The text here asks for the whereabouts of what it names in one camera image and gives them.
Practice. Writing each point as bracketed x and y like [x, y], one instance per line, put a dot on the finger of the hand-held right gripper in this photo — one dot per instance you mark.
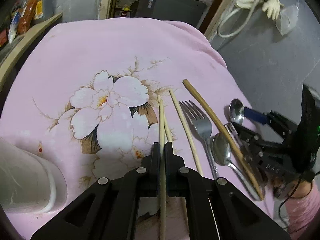
[255, 115]
[250, 137]

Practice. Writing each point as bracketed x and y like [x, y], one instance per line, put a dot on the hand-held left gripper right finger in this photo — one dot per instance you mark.
[169, 160]

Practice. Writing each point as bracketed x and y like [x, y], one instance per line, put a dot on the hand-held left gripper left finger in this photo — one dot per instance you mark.
[156, 160]

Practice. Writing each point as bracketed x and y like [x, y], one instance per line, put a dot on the stainless steel spoon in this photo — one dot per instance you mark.
[221, 150]
[236, 112]

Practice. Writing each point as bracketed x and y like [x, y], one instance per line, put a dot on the light wooden chopstick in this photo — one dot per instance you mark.
[165, 120]
[185, 130]
[162, 120]

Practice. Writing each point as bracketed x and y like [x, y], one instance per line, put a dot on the white cup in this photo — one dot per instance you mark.
[25, 175]

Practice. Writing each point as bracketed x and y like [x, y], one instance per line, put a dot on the person's right forearm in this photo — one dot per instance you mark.
[305, 210]

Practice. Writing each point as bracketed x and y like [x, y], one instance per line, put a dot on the person's right hand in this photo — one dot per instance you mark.
[278, 182]

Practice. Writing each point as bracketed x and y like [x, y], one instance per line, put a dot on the brown wooden chopstick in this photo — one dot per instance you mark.
[212, 117]

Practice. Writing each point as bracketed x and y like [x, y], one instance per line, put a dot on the clear plastic bag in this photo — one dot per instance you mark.
[287, 20]

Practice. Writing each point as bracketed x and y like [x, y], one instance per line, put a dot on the pink floral cloth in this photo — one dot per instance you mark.
[100, 55]

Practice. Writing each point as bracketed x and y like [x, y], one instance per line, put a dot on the dark grey refrigerator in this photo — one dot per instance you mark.
[170, 7]

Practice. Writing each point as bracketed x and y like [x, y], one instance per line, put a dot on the red-brown food packet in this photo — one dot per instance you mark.
[28, 12]

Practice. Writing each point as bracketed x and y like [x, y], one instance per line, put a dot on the white and blue packet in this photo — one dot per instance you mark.
[13, 26]

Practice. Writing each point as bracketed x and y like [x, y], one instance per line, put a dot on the wooden door frame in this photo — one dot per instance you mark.
[225, 5]

